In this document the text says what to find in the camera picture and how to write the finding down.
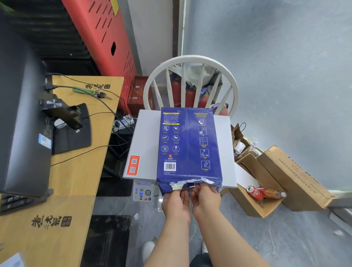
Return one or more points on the white printer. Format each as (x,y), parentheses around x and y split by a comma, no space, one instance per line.
(144,143)

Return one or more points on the black monitor stand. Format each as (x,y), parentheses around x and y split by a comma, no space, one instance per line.
(70,129)

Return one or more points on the black keyboard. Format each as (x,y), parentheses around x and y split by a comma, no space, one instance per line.
(16,202)

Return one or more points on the person's right forearm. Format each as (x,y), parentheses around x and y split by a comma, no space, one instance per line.
(228,242)

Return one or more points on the red fire extinguisher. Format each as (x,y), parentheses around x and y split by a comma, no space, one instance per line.
(204,99)
(176,92)
(190,97)

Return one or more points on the large closed cardboard box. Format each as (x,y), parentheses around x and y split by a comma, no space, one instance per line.
(297,178)

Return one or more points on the red soda can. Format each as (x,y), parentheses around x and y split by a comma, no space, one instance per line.
(254,192)

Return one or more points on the person's right hand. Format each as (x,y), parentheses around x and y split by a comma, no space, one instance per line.
(206,202)

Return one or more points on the plastic bottle with orange drink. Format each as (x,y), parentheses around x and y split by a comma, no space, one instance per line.
(275,193)

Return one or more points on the black computer monitor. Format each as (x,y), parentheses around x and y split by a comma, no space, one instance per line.
(22,115)

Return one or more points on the wooden desk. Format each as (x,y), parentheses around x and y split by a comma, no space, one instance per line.
(68,176)

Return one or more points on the red cardboard box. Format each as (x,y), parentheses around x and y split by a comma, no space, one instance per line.
(137,95)

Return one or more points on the green key tag with keys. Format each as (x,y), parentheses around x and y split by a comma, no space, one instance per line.
(85,90)

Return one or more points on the white wooden chair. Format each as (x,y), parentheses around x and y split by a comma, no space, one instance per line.
(189,62)

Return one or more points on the white paper sheet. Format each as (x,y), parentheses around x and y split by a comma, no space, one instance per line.
(11,261)

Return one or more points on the open cardboard box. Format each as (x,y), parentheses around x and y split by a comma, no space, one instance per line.
(255,206)

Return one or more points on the person's white shoe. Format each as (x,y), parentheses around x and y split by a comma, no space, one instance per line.
(148,251)
(204,247)

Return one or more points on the person's white left shoe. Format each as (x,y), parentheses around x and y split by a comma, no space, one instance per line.
(148,251)

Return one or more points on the person's dark trousers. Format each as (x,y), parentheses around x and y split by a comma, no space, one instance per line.
(199,260)

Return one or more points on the person's left thumb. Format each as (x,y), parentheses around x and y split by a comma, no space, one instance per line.
(185,195)

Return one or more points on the black floor mat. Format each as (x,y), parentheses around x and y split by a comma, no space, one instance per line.
(107,242)

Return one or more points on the person's right thumb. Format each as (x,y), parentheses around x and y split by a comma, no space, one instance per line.
(195,195)

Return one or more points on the white power strip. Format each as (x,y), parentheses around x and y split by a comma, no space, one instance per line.
(125,121)

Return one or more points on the person's white right shoe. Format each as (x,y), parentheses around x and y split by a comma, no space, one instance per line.
(204,247)

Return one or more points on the person's left forearm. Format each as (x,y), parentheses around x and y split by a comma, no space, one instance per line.
(168,244)

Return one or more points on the blue paper ream package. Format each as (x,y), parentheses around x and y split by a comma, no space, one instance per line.
(189,143)

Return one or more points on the red perforated metal panel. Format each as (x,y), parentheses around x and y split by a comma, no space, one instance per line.
(101,35)

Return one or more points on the person's left hand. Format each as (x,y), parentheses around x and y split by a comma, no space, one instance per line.
(174,206)

